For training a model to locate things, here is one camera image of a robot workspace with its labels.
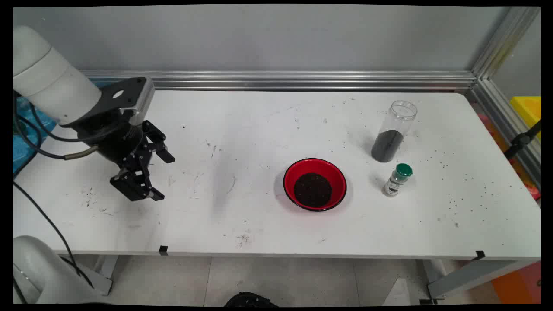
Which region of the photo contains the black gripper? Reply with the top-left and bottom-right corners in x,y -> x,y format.
60,110 -> 176,202

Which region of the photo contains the clear plastic jar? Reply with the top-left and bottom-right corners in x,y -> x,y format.
371,100 -> 418,163

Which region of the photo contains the grey table leg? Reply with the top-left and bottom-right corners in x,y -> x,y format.
60,255 -> 119,296
417,259 -> 540,303

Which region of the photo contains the red bowl with black rim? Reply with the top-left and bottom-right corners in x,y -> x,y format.
283,158 -> 347,212

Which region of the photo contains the black round floor object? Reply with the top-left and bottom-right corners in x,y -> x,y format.
224,292 -> 279,308

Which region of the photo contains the spice shaker with green cap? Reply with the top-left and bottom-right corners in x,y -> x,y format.
382,163 -> 413,198

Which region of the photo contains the yellow plastic box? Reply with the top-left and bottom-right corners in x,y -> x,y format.
510,96 -> 541,139

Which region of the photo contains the red plastic item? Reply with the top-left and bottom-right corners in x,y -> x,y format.
521,179 -> 541,201

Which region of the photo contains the orange box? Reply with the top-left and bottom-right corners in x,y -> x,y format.
490,261 -> 541,304

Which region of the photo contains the black cable with grey label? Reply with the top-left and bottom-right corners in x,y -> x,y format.
13,93 -> 100,160

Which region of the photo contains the thin black cable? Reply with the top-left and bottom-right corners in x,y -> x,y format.
13,181 -> 94,289

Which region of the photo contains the long aluminium frame rail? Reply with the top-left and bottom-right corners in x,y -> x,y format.
80,70 -> 478,91

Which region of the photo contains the short aluminium frame rail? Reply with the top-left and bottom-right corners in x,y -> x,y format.
469,79 -> 541,190

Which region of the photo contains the black camera stand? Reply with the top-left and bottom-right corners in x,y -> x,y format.
503,120 -> 541,159

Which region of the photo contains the upright aluminium frame post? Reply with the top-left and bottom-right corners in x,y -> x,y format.
471,6 -> 541,80

